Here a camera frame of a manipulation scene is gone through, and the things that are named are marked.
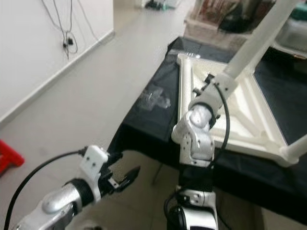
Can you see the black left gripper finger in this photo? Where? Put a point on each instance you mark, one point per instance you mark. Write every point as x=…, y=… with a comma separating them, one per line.
x=115, y=156
x=127, y=177

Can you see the white children table top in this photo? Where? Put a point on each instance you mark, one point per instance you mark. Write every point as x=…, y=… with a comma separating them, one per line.
x=259, y=124

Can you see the white plastic table leg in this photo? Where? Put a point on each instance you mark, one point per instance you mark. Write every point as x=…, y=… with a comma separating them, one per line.
x=295, y=149
x=259, y=38

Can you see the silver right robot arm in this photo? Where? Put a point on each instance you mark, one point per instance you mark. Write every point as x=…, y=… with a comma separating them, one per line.
x=196, y=143

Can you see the black tablecloth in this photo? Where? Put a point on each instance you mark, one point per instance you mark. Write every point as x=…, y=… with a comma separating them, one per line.
x=139, y=134

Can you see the clear tape strip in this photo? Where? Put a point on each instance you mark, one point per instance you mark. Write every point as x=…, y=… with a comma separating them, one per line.
x=192, y=54

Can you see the crumpled clear tape piece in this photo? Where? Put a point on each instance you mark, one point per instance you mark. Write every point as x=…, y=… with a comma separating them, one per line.
x=153, y=99

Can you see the beige patterned bench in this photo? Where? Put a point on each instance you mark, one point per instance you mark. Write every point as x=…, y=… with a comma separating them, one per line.
x=206, y=33

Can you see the orange-lidded storage box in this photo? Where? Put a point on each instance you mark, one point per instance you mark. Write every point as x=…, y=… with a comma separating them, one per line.
x=213, y=9

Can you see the black plastic bag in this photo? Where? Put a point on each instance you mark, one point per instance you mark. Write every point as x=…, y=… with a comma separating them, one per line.
x=240, y=17

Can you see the black floor appliance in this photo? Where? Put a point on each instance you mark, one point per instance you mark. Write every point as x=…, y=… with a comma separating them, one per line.
x=156, y=5

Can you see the red floor object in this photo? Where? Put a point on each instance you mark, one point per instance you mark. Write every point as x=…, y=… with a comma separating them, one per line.
x=9, y=155

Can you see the clear plastic storage bin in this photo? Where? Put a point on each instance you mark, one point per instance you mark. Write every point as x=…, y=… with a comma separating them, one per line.
x=295, y=33

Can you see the black power adapter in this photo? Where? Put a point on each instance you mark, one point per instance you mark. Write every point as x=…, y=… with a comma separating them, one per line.
x=71, y=41

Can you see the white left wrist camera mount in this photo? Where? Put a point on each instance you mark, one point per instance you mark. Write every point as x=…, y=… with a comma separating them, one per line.
x=95, y=163

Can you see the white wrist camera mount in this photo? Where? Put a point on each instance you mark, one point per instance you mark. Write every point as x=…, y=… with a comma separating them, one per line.
x=223, y=86
x=95, y=163

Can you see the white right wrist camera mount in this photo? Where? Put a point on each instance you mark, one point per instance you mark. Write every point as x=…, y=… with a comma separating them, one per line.
x=223, y=86

